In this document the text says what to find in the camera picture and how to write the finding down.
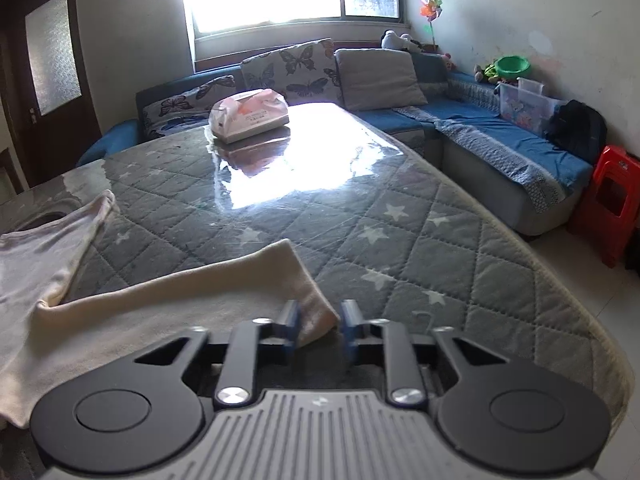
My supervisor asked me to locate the black backpack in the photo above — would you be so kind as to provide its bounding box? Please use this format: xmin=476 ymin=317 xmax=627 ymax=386
xmin=544 ymin=100 xmax=608 ymax=166

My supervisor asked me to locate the cream white garment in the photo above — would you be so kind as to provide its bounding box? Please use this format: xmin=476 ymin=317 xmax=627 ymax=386
xmin=1 ymin=191 xmax=337 ymax=428

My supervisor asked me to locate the colourful pinwheel toy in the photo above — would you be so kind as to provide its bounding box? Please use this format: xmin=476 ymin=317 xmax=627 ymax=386
xmin=420 ymin=0 xmax=442 ymax=49

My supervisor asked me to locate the round black induction cooktop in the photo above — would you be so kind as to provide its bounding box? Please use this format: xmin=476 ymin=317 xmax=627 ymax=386
xmin=11 ymin=200 xmax=81 ymax=232

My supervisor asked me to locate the dark wooden door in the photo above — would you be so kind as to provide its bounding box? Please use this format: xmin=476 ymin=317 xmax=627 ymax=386
xmin=1 ymin=0 xmax=101 ymax=186

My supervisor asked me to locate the butterfly cushion left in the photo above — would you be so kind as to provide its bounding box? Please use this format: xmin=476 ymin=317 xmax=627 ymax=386
xmin=142 ymin=75 xmax=238 ymax=138

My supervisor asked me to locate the blue corner sofa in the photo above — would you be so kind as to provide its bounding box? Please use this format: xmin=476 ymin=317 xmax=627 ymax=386
xmin=78 ymin=52 xmax=593 ymax=236

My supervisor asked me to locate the green plastic bowl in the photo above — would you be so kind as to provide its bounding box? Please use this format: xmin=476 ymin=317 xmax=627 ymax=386
xmin=494 ymin=55 xmax=532 ymax=80

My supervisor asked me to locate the red plastic stool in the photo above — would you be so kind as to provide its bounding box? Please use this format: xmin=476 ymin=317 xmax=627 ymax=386
xmin=568 ymin=145 xmax=640 ymax=268

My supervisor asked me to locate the pink white tissue pack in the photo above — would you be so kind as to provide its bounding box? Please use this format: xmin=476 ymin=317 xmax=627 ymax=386
xmin=208 ymin=89 xmax=290 ymax=144

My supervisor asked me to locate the butterfly cushion right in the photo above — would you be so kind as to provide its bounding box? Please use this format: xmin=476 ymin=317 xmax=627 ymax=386
xmin=240 ymin=38 xmax=343 ymax=106

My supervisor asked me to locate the plain grey cushion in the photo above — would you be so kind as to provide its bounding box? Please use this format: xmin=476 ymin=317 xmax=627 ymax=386
xmin=335 ymin=49 xmax=427 ymax=112

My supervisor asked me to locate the white plush toy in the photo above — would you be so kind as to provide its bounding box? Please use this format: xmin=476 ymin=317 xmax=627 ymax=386
xmin=381 ymin=29 xmax=423 ymax=53

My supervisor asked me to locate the clear plastic storage box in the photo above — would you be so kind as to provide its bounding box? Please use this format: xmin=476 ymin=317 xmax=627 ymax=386
xmin=498 ymin=82 xmax=565 ymax=136

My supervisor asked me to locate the butterfly cushion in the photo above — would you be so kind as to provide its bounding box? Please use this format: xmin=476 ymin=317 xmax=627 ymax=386
xmin=240 ymin=38 xmax=343 ymax=106
xmin=142 ymin=75 xmax=238 ymax=138

